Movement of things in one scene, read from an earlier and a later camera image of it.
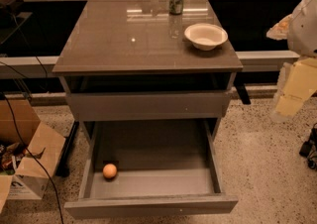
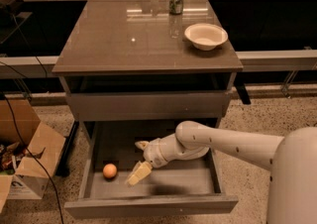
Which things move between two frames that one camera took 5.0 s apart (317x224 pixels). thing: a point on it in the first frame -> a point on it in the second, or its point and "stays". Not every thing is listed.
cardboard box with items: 29,151 stays
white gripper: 304,30 -> 153,153
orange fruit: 109,170 stays
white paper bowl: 205,37 stays
